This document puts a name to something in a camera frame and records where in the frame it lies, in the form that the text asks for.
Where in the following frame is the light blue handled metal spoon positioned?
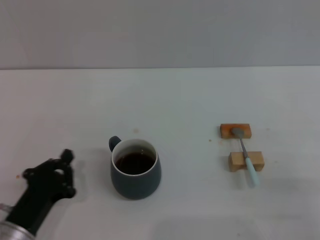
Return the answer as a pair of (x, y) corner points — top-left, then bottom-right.
(230, 127), (260, 189)

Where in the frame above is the dark grey ceramic cup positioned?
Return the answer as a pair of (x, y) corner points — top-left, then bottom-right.
(108, 135), (163, 200)

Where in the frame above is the dark brown coffee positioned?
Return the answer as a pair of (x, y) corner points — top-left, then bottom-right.
(115, 151), (156, 175)

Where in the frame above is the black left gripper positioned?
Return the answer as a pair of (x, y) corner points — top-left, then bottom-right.
(4, 148), (77, 236)

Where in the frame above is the orange stained wooden block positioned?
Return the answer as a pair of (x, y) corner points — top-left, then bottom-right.
(219, 123), (253, 140)

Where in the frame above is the pale notched wooden block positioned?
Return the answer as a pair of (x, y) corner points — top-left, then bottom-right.
(228, 151), (265, 173)

